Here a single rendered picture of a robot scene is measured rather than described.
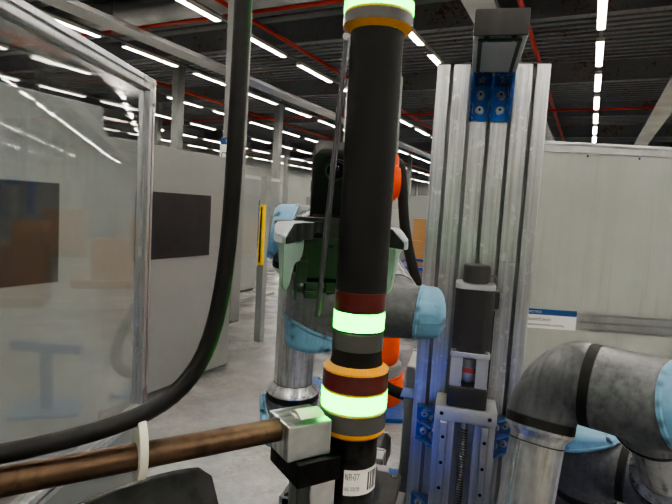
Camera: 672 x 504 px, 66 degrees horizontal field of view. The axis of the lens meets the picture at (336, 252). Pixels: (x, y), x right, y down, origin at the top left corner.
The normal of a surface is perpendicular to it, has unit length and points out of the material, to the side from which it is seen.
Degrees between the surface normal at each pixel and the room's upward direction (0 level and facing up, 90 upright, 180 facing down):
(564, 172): 91
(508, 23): 90
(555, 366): 60
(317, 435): 90
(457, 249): 90
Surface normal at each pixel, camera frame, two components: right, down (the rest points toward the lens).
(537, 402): -0.60, -0.11
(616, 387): -0.58, -0.33
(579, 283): -0.07, 0.07
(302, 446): 0.52, 0.11
